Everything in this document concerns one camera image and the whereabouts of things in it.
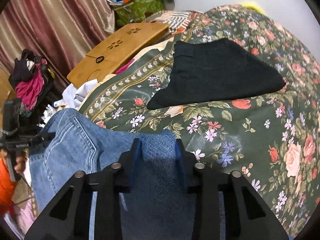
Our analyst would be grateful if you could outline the blue denim jeans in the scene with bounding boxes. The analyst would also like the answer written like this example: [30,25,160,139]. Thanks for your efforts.
[28,107,226,240]

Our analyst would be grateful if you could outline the person left hand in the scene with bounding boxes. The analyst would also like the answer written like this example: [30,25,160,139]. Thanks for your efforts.
[14,151,27,175]

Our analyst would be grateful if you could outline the pink and black clothes pile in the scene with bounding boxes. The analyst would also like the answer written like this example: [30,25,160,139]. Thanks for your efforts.
[9,49,55,117]

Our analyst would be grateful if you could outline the white crumpled cloth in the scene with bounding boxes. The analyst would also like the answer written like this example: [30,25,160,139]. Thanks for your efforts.
[53,79,98,109]

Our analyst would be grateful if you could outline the floral green bedspread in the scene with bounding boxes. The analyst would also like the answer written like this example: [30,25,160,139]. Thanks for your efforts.
[80,5,319,237]

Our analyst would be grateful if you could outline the black folded garment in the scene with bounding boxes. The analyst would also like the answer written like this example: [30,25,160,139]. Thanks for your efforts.
[147,38,285,110]

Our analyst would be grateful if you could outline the striped red gold curtain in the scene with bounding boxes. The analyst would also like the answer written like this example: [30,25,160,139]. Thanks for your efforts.
[1,0,115,89]

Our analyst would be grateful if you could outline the wooden lap desk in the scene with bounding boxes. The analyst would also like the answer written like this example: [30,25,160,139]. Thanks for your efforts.
[67,22,169,88]

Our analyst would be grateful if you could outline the striped patterned blanket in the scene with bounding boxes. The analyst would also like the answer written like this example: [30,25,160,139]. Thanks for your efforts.
[144,10,203,35]

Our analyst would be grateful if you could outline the green fabric storage box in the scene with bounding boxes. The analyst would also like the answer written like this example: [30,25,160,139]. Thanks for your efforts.
[110,0,165,27]

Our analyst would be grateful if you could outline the yellow foam bed rail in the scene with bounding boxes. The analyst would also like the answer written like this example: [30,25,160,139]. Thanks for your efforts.
[240,1,266,15]

